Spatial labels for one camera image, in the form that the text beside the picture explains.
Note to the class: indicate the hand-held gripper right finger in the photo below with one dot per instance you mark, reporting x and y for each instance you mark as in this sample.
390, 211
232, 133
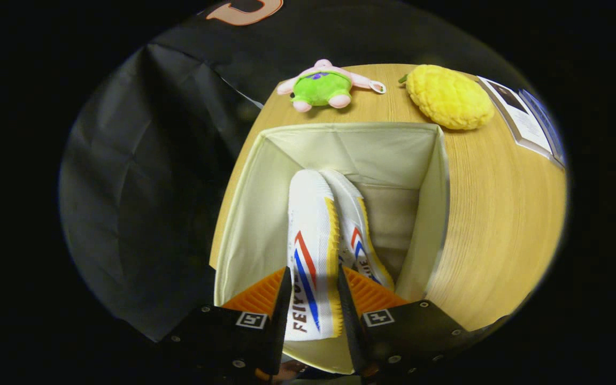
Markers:
353, 321

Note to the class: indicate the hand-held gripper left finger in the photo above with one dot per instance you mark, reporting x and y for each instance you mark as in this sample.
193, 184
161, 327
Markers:
281, 321

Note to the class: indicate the white canvas shoe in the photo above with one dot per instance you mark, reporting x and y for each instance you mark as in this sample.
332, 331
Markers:
308, 214
353, 214

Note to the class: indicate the beige fabric storage box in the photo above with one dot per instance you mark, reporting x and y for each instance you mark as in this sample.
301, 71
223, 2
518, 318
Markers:
383, 155

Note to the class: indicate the pink and green plush toy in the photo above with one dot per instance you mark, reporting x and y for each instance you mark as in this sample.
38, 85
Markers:
321, 88

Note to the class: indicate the yellow knitted plush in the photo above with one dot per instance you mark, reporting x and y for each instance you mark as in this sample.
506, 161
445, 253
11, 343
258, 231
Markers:
449, 96

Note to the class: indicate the white booklet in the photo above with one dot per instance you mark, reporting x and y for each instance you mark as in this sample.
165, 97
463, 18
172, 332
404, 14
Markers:
522, 120

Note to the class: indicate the blue book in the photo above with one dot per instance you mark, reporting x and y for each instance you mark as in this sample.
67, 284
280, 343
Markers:
546, 123

